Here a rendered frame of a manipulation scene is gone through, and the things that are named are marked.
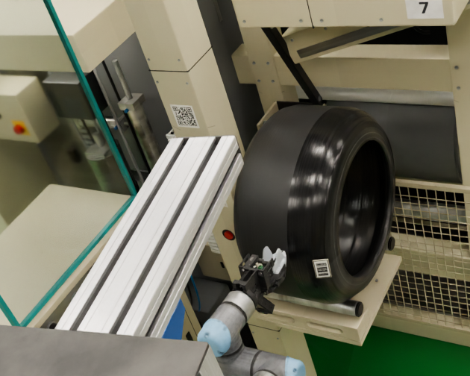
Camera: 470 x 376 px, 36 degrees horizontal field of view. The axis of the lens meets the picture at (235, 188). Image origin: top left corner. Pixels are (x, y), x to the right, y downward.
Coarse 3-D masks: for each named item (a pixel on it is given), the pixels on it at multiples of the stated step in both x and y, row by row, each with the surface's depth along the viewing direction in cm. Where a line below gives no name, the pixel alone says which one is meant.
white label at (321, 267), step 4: (316, 260) 186; (320, 260) 186; (324, 260) 186; (316, 264) 187; (320, 264) 187; (324, 264) 187; (328, 264) 187; (316, 268) 188; (320, 268) 188; (324, 268) 187; (328, 268) 187; (316, 272) 189; (320, 272) 188; (324, 272) 188; (328, 272) 188; (316, 276) 189; (320, 276) 189; (324, 276) 189; (328, 276) 189
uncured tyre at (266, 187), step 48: (288, 144) 191; (336, 144) 188; (384, 144) 210; (240, 192) 194; (288, 192) 186; (336, 192) 186; (384, 192) 221; (240, 240) 197; (288, 240) 187; (336, 240) 189; (384, 240) 219; (288, 288) 199; (336, 288) 195
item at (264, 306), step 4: (256, 296) 177; (260, 296) 178; (260, 300) 178; (264, 300) 180; (268, 300) 182; (260, 304) 178; (264, 304) 180; (268, 304) 182; (272, 304) 184; (256, 308) 184; (260, 308) 182; (264, 308) 180; (268, 308) 182; (272, 308) 184; (260, 312) 184; (264, 312) 183; (268, 312) 184; (272, 312) 184
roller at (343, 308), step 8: (264, 296) 227; (272, 296) 225; (280, 296) 223; (288, 296) 222; (304, 304) 220; (312, 304) 218; (320, 304) 216; (328, 304) 215; (336, 304) 213; (344, 304) 212; (352, 304) 211; (360, 304) 211; (336, 312) 215; (344, 312) 213; (352, 312) 211; (360, 312) 212
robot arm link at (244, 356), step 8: (240, 352) 169; (248, 352) 169; (256, 352) 168; (224, 360) 168; (232, 360) 168; (240, 360) 168; (248, 360) 167; (224, 368) 170; (232, 368) 169; (240, 368) 168; (248, 368) 167
